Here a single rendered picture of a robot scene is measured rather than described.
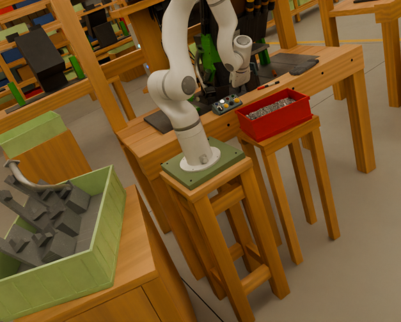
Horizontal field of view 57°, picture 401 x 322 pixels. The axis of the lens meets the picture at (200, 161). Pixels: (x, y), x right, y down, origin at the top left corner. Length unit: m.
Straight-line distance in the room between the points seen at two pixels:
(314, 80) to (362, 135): 0.60
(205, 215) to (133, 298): 0.44
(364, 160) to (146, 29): 1.70
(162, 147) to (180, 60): 0.59
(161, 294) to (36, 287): 0.42
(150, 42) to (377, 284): 1.86
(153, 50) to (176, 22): 0.97
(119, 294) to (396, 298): 1.31
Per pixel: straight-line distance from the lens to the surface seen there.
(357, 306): 2.04
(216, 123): 1.98
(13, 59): 8.83
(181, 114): 1.50
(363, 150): 2.75
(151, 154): 1.88
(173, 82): 1.41
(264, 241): 1.82
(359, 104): 2.60
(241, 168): 1.57
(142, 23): 2.41
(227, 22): 1.69
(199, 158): 1.57
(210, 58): 2.17
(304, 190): 2.32
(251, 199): 1.67
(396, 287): 2.11
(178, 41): 1.47
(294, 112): 1.85
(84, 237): 1.56
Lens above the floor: 1.61
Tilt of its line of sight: 27 degrees down
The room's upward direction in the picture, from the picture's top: 21 degrees counter-clockwise
